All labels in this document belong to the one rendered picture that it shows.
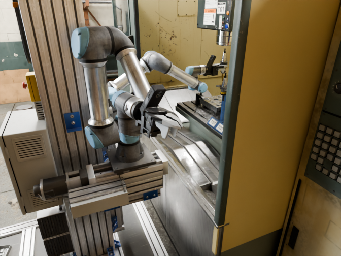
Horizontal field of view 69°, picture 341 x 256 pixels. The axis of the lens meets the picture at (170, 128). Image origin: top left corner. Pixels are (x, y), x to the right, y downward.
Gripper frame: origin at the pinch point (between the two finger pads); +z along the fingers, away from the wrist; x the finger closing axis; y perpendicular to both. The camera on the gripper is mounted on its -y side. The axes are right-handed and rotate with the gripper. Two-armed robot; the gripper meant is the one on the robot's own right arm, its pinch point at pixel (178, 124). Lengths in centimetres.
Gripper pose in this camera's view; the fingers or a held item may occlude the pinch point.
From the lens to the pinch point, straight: 69.6
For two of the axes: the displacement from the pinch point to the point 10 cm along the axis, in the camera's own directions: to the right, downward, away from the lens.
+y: -1.1, 9.3, 3.4
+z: 6.1, 3.4, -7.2
